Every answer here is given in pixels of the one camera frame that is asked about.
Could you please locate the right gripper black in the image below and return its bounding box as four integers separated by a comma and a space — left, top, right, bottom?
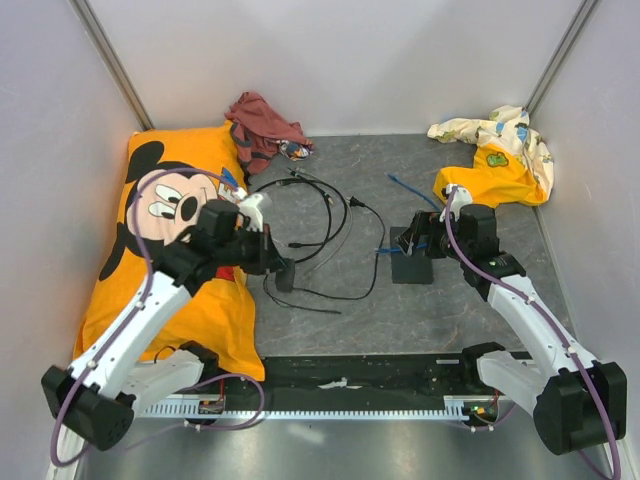
394, 210, 471, 263

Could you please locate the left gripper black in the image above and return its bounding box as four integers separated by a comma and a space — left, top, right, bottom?
215, 222, 288, 276

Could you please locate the black power adapter brick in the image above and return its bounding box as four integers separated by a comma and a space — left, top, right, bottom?
275, 276, 295, 293

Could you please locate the blue ethernet cable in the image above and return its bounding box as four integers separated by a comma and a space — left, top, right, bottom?
374, 171, 443, 256

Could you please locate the black network switch box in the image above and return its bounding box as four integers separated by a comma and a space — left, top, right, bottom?
389, 226, 434, 285

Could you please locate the black power cord with plug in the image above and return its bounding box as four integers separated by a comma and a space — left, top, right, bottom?
262, 195, 387, 316

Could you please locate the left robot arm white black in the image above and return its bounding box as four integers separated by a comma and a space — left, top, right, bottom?
41, 193, 295, 451

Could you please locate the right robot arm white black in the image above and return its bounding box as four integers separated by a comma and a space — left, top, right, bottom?
395, 204, 627, 455

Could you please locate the yellow patterned children's garment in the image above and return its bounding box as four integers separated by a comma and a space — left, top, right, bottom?
427, 105, 554, 208

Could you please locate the maroon crumpled garment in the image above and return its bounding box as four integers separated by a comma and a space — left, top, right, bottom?
225, 92, 314, 176

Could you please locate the orange Mickey Mouse pillow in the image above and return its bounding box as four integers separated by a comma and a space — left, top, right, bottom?
72, 121, 265, 381

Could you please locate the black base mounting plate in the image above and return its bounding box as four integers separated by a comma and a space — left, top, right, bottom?
164, 352, 521, 414

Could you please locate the black looped cable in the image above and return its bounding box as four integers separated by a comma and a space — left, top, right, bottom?
249, 176, 351, 263

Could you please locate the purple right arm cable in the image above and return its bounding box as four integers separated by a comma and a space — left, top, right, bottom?
443, 187, 623, 480

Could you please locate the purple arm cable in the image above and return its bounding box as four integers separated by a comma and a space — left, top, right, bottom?
443, 187, 623, 480
49, 167, 236, 469

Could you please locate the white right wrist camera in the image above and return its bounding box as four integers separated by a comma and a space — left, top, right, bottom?
440, 183, 473, 223

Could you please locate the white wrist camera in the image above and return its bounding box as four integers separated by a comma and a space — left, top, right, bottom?
232, 188, 272, 232
440, 183, 473, 223

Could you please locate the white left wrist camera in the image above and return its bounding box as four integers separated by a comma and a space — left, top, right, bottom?
232, 188, 272, 232

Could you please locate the slotted aluminium cable duct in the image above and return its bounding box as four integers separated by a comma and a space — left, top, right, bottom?
141, 389, 491, 421

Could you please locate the right aluminium corner post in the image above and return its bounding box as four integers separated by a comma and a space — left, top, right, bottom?
525, 0, 601, 118

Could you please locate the aluminium corner post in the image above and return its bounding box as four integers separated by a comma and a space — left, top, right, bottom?
525, 0, 601, 118
69, 0, 155, 130

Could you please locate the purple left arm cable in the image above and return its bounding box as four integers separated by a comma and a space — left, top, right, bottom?
49, 167, 236, 469

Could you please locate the left aluminium corner post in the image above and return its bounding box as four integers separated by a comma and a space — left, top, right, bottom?
69, 0, 155, 130

